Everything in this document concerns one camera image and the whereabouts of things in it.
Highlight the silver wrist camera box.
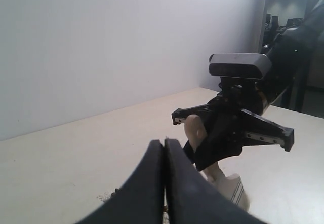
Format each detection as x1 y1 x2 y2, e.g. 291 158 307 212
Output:
209 53 272 80

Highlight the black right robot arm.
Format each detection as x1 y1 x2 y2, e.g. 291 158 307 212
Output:
172 0 323 171

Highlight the white paint brush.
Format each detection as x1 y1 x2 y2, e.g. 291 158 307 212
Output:
184 115 250 211

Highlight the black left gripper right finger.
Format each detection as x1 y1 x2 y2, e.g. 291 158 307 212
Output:
164 138 263 223

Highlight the brown beans and rice pile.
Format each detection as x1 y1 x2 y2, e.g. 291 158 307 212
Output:
97 188 170 224

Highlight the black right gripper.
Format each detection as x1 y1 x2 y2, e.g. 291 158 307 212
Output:
171 77 294 171

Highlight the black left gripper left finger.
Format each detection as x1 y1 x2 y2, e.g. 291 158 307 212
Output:
79 140 164 223

